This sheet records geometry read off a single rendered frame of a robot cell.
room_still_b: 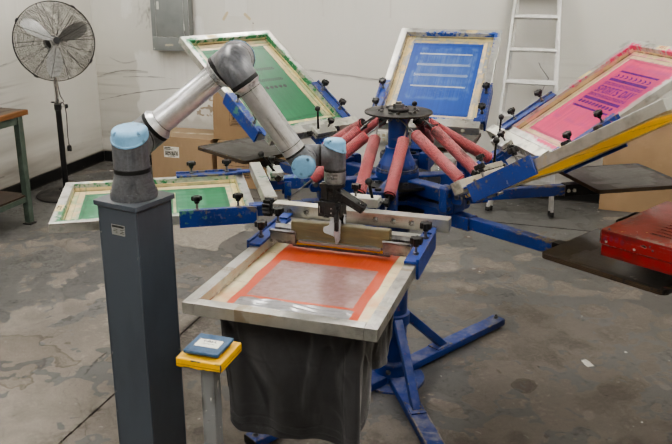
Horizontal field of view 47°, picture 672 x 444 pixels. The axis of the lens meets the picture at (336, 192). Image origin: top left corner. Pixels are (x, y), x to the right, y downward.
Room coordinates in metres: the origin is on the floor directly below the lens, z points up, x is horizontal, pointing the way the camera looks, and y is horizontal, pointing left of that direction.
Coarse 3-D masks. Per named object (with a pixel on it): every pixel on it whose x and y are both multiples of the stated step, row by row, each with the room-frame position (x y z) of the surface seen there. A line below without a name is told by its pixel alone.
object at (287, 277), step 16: (288, 256) 2.51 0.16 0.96; (304, 256) 2.51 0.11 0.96; (320, 256) 2.51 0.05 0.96; (336, 256) 2.51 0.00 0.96; (272, 272) 2.37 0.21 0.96; (288, 272) 2.37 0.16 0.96; (304, 272) 2.37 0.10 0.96; (320, 272) 2.37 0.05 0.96; (256, 288) 2.24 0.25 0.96; (272, 288) 2.24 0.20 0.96; (288, 288) 2.24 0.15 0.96; (304, 288) 2.24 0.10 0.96
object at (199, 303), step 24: (240, 264) 2.36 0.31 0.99; (408, 264) 2.35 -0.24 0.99; (216, 288) 2.19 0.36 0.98; (192, 312) 2.05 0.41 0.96; (216, 312) 2.03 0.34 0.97; (240, 312) 2.00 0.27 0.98; (264, 312) 1.99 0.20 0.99; (288, 312) 1.99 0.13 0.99; (384, 312) 1.99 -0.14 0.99; (360, 336) 1.90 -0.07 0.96
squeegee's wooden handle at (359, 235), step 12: (300, 228) 2.58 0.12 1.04; (312, 228) 2.56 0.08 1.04; (348, 228) 2.52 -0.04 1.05; (360, 228) 2.51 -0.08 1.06; (372, 228) 2.50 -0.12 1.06; (384, 228) 2.50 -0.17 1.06; (312, 240) 2.56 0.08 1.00; (324, 240) 2.55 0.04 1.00; (348, 240) 2.52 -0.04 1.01; (360, 240) 2.51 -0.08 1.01; (372, 240) 2.50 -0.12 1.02; (384, 240) 2.48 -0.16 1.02
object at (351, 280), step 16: (352, 256) 2.51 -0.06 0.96; (368, 256) 2.51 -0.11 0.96; (384, 256) 2.51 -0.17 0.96; (336, 272) 2.37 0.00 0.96; (352, 272) 2.37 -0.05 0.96; (368, 272) 2.37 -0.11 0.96; (384, 272) 2.37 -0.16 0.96; (320, 288) 2.24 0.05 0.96; (336, 288) 2.24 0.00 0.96; (352, 288) 2.24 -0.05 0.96; (368, 288) 2.24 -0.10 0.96; (320, 304) 2.12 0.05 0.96; (336, 304) 2.12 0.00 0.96; (352, 304) 2.12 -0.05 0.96
